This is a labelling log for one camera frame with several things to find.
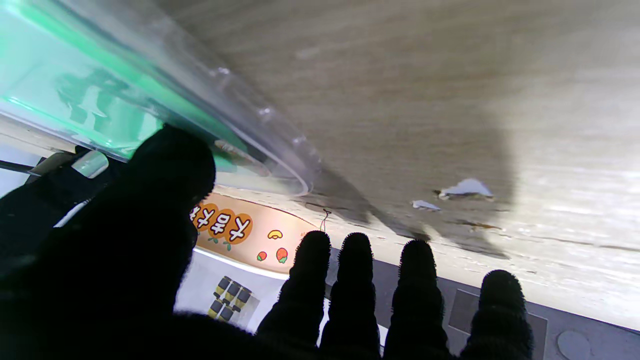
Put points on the small white scrap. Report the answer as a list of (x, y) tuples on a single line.
[(425, 204), (467, 188)]

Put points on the yellow black spice jar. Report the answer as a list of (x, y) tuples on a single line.
[(244, 296), (226, 313), (233, 290), (223, 284), (216, 306)]

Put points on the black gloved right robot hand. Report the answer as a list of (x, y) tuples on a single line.
[(45, 200)]

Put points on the white food container orange print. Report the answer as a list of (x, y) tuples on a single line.
[(260, 235)]

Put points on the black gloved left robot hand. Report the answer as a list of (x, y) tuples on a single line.
[(125, 280)]

